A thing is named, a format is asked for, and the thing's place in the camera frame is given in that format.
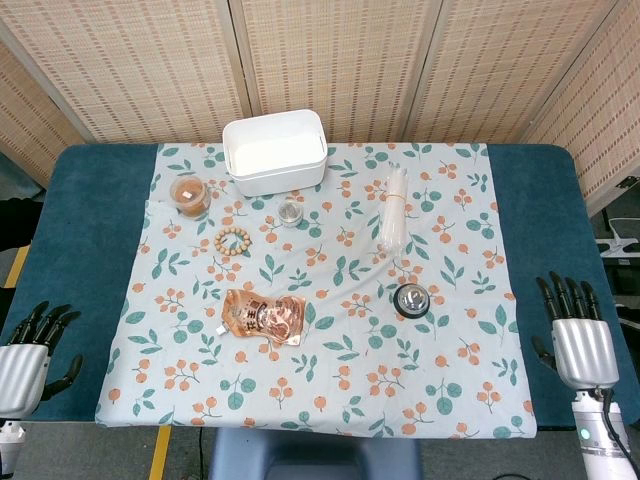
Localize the white rectangular plastic bin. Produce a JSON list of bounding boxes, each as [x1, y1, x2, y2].
[[222, 109, 329, 197]]

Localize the clear jar with orange contents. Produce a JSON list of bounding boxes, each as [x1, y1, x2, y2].
[[169, 175, 211, 220]]

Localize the floral leaf print tablecloth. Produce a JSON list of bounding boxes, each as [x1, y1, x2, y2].
[[94, 142, 539, 440]]

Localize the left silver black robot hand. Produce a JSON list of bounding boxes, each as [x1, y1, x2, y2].
[[0, 300, 84, 420]]

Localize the small clear round container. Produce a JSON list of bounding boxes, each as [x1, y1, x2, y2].
[[277, 197, 305, 227]]

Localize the orange spouted drink pouch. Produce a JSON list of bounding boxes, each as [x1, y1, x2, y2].
[[215, 288, 307, 347]]

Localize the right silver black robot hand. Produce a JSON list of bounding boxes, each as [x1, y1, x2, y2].
[[530, 271, 621, 392]]

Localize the wooden bead bracelet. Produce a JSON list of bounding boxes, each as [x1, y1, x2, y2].
[[214, 226, 253, 257]]

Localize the bamboo folding screen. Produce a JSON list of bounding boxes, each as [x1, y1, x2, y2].
[[0, 0, 640, 217]]

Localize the bundle of clear straws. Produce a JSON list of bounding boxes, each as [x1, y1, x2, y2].
[[378, 162, 410, 257]]

